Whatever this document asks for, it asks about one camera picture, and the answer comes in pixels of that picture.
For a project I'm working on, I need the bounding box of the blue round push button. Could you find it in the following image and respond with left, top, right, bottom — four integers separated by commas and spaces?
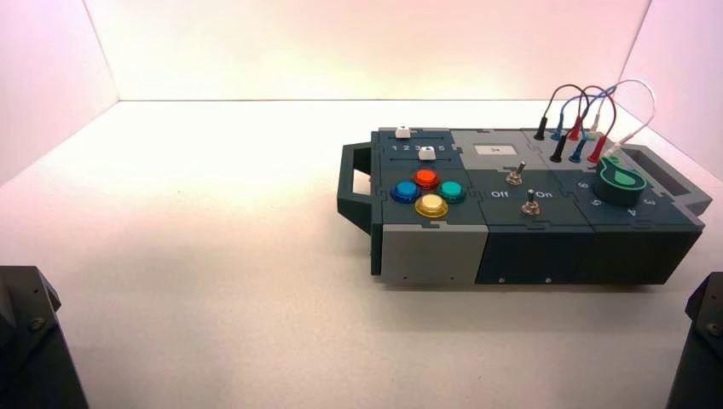
390, 180, 421, 205

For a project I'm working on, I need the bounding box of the red round push button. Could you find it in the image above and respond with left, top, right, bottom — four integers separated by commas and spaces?
413, 169, 441, 192

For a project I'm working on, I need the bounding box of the yellow round push button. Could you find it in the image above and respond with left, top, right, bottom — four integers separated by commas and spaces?
414, 193, 449, 220

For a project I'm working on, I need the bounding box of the green round push button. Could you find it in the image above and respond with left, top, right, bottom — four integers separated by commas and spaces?
437, 180, 467, 205

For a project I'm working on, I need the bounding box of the dark teal control box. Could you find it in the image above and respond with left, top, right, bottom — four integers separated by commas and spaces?
336, 127, 714, 286

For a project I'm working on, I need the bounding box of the green rotary dial knob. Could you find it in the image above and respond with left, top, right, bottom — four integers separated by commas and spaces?
593, 156, 649, 206

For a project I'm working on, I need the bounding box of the black jumper cable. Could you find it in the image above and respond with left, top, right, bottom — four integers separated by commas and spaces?
533, 84, 590, 164

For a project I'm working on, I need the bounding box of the blue jumper cable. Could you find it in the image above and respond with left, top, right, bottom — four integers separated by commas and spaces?
551, 84, 618, 164

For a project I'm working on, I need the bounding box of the red jumper cable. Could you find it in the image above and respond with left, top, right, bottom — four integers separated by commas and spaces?
567, 85, 618, 164

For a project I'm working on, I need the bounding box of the white jumper cable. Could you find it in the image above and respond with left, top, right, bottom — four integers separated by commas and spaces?
588, 78, 656, 158

